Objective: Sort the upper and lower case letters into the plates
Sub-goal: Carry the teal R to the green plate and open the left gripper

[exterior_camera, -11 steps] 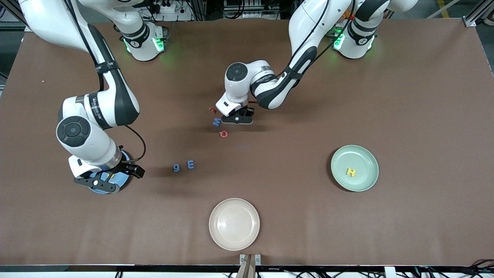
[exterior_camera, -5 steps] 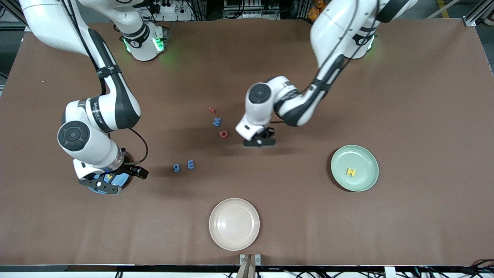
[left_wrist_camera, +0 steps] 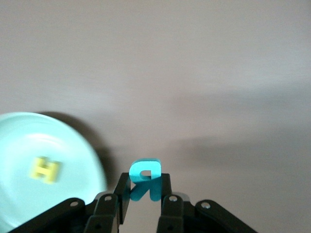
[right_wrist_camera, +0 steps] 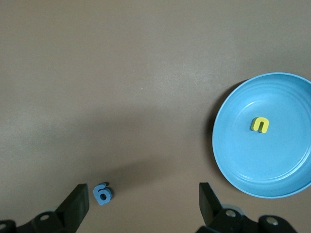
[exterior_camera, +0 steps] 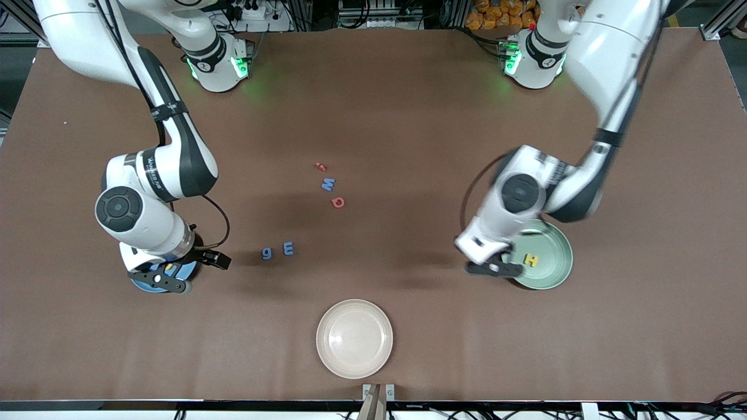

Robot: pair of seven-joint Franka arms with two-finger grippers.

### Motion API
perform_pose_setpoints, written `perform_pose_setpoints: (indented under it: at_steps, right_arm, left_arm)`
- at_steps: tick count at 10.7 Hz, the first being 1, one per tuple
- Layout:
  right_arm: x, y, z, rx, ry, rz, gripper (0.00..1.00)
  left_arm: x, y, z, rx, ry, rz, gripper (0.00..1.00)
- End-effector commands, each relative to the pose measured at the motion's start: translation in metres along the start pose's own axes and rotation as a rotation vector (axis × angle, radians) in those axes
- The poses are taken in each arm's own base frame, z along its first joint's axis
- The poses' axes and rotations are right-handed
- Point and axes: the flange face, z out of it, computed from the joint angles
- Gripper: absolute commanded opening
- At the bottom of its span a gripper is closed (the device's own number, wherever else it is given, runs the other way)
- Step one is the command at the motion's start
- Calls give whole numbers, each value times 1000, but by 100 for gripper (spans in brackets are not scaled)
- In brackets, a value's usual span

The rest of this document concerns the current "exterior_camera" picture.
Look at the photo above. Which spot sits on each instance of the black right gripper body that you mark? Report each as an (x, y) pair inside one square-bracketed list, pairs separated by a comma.
[(199, 252)]

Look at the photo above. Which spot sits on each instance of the blue foam letter m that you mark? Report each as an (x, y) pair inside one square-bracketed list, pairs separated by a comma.
[(288, 249)]

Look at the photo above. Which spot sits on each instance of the red foam letter Q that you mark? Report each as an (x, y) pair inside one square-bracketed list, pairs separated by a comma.
[(334, 202)]

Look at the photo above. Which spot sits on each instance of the blue foam capital W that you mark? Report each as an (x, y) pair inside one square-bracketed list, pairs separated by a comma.
[(328, 185)]

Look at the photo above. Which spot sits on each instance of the yellow foam letter H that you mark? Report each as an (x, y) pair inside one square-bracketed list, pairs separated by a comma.
[(530, 260)]

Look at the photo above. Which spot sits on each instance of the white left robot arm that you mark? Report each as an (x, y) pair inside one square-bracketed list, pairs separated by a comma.
[(613, 58)]

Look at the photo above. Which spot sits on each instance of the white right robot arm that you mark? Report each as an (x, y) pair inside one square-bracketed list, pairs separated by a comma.
[(70, 35)]

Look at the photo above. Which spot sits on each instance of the blue plastic plate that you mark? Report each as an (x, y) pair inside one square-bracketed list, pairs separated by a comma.
[(189, 271)]

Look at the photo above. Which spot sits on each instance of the beige plastic plate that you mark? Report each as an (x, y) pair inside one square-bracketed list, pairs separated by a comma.
[(354, 338)]

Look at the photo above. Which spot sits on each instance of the brown table mat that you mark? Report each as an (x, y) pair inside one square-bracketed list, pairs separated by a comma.
[(408, 116)]

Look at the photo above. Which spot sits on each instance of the white power strip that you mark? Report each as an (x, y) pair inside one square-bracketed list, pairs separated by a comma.
[(379, 22), (259, 13)]

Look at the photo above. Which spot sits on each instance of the green plastic plate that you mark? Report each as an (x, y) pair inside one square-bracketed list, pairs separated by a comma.
[(554, 256)]

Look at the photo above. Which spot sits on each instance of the orange objects pile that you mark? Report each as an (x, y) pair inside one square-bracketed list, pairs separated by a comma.
[(484, 17)]

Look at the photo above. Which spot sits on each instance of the metal edge bracket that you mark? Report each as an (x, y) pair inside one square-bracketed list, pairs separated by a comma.
[(367, 389)]

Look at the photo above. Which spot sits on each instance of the aluminium frame profile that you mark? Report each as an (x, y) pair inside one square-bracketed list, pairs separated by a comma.
[(715, 29), (23, 23)]

